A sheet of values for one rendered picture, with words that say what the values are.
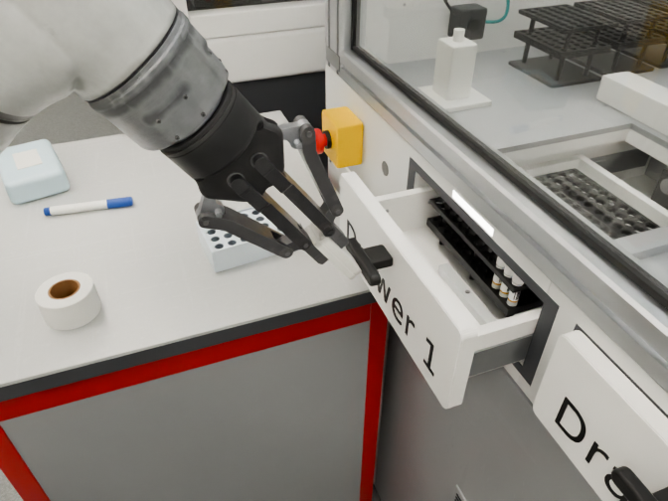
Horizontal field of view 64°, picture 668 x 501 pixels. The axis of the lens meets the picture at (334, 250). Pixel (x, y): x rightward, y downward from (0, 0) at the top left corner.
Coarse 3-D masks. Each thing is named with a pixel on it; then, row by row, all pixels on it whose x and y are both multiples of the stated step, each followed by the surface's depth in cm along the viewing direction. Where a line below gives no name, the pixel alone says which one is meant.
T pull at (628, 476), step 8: (616, 472) 37; (624, 472) 37; (632, 472) 37; (616, 480) 38; (624, 480) 37; (632, 480) 37; (640, 480) 37; (624, 488) 37; (632, 488) 36; (640, 488) 36; (664, 488) 37; (624, 496) 37; (632, 496) 36; (640, 496) 36; (648, 496) 36; (656, 496) 36; (664, 496) 36
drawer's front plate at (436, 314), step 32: (352, 192) 64; (352, 224) 66; (384, 224) 58; (416, 256) 53; (416, 288) 52; (416, 320) 54; (448, 320) 47; (416, 352) 56; (448, 352) 48; (448, 384) 50
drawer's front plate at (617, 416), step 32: (576, 352) 44; (544, 384) 49; (576, 384) 45; (608, 384) 41; (544, 416) 50; (576, 416) 46; (608, 416) 42; (640, 416) 39; (576, 448) 47; (608, 448) 43; (640, 448) 40
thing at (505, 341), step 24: (408, 192) 69; (432, 192) 70; (408, 216) 71; (432, 216) 72; (432, 240) 71; (432, 264) 67; (456, 264) 67; (480, 288) 63; (528, 312) 52; (480, 336) 50; (504, 336) 51; (528, 336) 52; (480, 360) 52; (504, 360) 53
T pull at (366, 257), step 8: (352, 240) 58; (352, 248) 57; (360, 248) 57; (368, 248) 57; (376, 248) 57; (384, 248) 57; (360, 256) 56; (368, 256) 56; (376, 256) 56; (384, 256) 56; (360, 264) 55; (368, 264) 55; (376, 264) 56; (384, 264) 56; (392, 264) 56; (368, 272) 54; (376, 272) 54; (368, 280) 54; (376, 280) 54
